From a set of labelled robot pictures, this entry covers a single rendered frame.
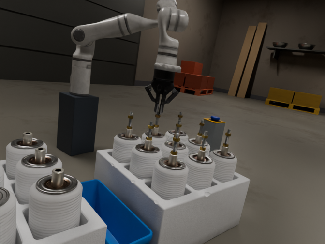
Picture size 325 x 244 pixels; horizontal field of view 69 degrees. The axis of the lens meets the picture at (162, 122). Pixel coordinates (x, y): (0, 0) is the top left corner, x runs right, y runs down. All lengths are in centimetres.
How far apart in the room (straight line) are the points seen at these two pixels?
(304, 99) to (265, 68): 170
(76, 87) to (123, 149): 54
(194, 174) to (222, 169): 12
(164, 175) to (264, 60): 709
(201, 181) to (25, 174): 45
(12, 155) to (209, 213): 56
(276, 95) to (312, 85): 120
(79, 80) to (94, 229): 85
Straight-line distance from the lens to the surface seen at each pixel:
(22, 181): 61
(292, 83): 737
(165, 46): 83
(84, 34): 121
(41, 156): 61
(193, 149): 86
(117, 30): 117
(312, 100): 638
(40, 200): 49
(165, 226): 64
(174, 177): 63
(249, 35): 763
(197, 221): 73
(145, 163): 71
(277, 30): 766
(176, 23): 85
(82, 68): 123
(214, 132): 103
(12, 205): 49
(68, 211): 51
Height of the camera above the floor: 51
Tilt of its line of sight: 13 degrees down
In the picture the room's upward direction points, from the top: 9 degrees clockwise
